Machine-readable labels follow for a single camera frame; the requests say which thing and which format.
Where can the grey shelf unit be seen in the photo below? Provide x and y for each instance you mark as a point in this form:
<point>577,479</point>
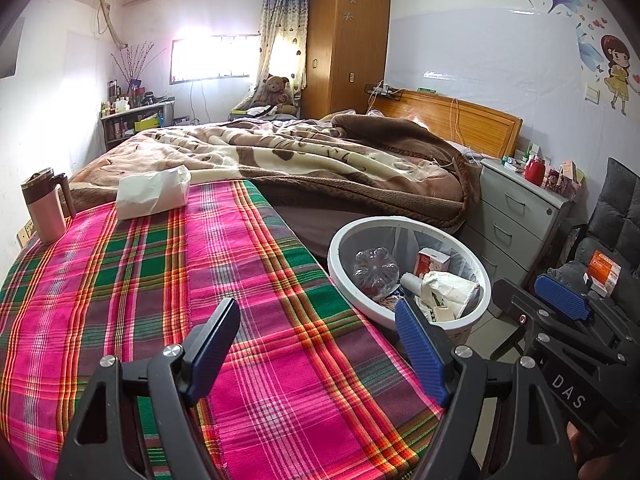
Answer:
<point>130,125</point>

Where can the pink box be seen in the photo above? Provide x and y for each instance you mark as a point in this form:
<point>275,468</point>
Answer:
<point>570,177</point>

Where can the brown patterned blanket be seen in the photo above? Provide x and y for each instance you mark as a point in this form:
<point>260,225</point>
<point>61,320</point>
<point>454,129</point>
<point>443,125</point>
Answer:
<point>325,160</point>

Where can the patterned curtain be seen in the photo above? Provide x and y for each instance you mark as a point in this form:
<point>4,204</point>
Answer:
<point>282,30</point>

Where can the grey nightstand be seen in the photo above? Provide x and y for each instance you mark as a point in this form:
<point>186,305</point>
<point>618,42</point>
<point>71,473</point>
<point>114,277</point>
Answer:
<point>510,220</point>

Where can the white paper bag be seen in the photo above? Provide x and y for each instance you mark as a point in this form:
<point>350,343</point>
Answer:
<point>450,287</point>

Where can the white trash bin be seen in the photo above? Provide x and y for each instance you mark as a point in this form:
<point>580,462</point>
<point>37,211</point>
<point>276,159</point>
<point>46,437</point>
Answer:
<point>350,280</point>

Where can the window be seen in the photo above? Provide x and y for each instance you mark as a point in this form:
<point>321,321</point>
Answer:
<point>210,57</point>

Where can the orange and white box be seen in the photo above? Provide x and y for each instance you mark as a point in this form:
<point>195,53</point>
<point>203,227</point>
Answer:
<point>602,270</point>

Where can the wooden wardrobe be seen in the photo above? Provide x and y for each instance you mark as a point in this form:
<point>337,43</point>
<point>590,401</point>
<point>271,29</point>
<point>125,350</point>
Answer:
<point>345,50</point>

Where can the plaid cloth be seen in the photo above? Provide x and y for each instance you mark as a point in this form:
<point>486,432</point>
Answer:
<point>125,285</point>

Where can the pink mug with brown lid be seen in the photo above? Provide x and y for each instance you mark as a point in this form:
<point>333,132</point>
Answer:
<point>45,210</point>

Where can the power strip on headboard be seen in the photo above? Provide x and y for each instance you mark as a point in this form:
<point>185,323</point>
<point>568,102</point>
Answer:
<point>382,90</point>

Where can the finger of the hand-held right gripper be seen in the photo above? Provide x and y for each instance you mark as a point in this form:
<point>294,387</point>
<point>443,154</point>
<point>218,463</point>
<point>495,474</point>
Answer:
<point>560,292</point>
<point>515,305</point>

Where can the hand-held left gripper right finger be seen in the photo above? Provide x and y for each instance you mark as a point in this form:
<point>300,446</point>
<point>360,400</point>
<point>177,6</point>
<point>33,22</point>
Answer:
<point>422,350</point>

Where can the white tissue pack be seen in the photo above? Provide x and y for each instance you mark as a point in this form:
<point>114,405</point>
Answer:
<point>150,192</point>

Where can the wooden headboard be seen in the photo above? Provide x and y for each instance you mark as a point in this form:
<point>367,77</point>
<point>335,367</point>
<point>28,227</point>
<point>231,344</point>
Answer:
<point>475,120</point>

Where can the cartoon figure wall sticker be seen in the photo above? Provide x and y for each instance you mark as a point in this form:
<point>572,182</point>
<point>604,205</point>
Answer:
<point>620,70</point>

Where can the person's right hand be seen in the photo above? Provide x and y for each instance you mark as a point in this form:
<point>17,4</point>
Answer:
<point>582,452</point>

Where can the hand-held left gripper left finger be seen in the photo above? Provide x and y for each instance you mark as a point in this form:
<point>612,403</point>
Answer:
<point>215,345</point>

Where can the wall socket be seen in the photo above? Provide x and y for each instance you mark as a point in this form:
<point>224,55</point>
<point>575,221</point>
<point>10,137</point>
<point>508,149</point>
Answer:
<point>26,236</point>

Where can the red and white carton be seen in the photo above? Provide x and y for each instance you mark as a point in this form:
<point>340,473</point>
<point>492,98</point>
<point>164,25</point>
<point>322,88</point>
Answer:
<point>432,260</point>

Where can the group of bottles on shelf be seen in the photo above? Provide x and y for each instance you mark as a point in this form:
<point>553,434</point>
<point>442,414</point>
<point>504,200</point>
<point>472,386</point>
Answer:
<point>125,100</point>

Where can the red jar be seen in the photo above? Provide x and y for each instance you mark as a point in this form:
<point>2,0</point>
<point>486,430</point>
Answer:
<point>534,170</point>

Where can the air conditioner pipe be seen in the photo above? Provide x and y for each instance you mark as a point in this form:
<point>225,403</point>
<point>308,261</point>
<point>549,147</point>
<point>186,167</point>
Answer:
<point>111,20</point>

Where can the grey padded chair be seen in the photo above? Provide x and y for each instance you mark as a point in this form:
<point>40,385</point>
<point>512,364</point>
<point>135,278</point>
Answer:
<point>610,210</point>

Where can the wall mirror panel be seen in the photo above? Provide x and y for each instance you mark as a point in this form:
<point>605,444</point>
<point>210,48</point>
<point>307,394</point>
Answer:
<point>10,55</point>

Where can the clear plastic bottle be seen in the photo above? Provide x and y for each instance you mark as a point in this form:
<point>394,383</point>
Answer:
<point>375,270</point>

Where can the dry branches bouquet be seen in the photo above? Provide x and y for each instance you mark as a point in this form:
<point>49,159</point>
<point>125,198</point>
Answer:
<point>135,62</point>

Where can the brown teddy bear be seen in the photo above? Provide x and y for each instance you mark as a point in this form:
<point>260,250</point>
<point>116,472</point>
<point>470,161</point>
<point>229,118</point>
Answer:
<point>277,92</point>

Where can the white wall switch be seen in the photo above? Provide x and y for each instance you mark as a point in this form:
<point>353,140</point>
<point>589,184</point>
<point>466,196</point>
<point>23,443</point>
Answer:
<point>593,95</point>

